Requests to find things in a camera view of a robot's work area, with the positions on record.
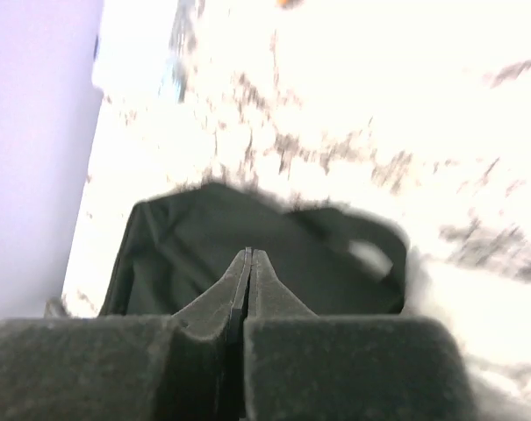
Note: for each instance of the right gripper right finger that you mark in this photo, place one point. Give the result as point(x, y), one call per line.
point(300, 366)

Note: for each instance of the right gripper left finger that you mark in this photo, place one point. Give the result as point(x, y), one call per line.
point(180, 367)

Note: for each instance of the orange utility knife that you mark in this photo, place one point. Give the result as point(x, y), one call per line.
point(287, 3)

